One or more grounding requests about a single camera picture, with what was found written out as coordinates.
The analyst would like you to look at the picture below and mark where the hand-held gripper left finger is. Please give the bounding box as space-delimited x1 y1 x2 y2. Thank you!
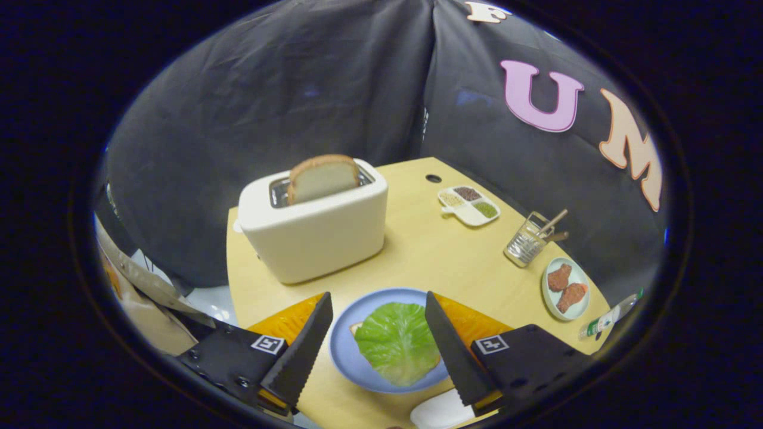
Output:
176 291 334 416

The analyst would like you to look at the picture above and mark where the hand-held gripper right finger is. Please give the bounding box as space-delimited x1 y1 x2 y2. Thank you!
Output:
424 291 594 418

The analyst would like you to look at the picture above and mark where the green lettuce leaf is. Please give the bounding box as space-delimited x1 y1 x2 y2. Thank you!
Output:
354 302 442 387

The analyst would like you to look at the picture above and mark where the toasted bread slice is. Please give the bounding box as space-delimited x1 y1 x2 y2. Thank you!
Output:
287 154 361 206

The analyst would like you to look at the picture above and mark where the blue plate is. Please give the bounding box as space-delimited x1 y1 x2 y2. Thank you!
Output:
329 288 451 394

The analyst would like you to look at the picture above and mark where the white toaster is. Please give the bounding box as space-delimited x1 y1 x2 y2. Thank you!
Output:
234 158 389 285

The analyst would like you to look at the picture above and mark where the brown meat patty orange edge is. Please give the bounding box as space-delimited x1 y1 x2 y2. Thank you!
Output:
556 282 588 315

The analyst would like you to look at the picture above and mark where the white divided spice dish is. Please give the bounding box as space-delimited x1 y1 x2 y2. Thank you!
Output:
438 185 501 228

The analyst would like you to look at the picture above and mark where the light green plate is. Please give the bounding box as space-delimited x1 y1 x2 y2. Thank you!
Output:
541 257 591 322

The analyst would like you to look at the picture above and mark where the clear plastic water bottle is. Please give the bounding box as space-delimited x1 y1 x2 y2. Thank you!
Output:
578 289 644 341

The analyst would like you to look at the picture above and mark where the black backdrop cloth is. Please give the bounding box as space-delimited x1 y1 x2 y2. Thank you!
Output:
104 0 668 310

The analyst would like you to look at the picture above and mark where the metal wire utensil holder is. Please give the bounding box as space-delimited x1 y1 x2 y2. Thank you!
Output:
504 212 555 268

